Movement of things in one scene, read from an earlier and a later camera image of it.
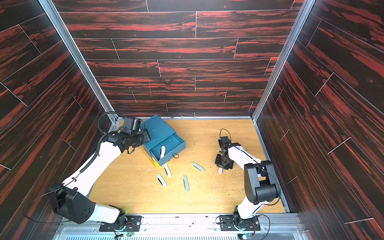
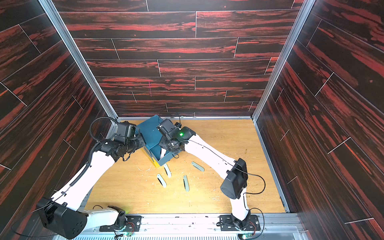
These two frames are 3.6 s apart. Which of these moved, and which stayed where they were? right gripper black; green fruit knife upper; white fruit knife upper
Moved: right gripper black
Stayed: green fruit knife upper; white fruit knife upper
